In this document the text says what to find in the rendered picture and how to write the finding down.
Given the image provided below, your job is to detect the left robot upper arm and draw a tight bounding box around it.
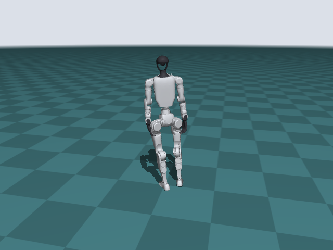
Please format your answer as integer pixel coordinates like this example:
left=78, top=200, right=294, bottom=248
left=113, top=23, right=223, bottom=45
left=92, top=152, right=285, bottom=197
left=145, top=78, right=154, bottom=105

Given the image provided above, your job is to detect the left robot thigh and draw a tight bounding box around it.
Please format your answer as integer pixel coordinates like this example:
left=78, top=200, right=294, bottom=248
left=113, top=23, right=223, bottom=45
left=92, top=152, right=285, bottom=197
left=150, top=119, right=167, bottom=160

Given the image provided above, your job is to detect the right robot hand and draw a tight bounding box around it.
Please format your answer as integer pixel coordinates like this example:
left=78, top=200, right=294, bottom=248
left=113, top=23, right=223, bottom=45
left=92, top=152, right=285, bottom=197
left=179, top=115, right=187, bottom=133

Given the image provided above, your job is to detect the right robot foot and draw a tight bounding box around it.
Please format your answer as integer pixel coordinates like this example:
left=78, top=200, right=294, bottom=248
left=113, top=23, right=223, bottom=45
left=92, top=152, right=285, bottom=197
left=176, top=178, right=183, bottom=186

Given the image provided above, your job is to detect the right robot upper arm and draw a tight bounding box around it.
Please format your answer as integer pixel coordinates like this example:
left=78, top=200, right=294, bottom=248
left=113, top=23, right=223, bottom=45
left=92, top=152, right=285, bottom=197
left=174, top=76, right=184, bottom=102

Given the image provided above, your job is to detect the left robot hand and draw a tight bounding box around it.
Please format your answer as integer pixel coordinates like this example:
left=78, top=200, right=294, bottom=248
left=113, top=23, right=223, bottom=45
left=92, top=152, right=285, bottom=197
left=146, top=119, right=156, bottom=136

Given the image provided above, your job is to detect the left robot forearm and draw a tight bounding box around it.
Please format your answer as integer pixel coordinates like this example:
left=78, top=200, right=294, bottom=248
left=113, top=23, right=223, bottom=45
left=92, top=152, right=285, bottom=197
left=144, top=99, right=151, bottom=123

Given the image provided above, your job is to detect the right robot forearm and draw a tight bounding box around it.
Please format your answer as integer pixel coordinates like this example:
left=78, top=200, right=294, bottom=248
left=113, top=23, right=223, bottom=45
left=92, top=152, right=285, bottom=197
left=179, top=97, right=188, bottom=119

